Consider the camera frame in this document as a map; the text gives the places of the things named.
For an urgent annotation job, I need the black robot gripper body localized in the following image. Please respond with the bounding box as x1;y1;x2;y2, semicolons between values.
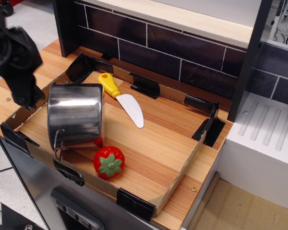
0;4;45;110

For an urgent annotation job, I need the shiny metal pot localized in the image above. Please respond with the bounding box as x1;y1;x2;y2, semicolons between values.
47;83;105;161

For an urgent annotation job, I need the cardboard fence with black tape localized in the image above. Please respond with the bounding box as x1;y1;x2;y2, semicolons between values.
0;55;232;229

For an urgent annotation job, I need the red toy strawberry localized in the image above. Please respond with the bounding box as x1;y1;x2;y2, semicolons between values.
94;146;125;178

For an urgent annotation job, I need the light wooden shelf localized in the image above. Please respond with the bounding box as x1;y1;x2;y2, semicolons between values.
83;0;253;48

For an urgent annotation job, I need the grey oven control panel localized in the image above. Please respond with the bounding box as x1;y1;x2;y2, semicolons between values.
50;189;105;230

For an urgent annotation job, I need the white ridged sink drainboard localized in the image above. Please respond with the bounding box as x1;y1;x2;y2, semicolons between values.
218;93;288;209

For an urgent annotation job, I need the yellow handled toy knife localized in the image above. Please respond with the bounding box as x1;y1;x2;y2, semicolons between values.
97;73;144;128

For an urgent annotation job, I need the dark grey vertical post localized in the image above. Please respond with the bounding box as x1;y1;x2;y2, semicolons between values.
228;0;279;122

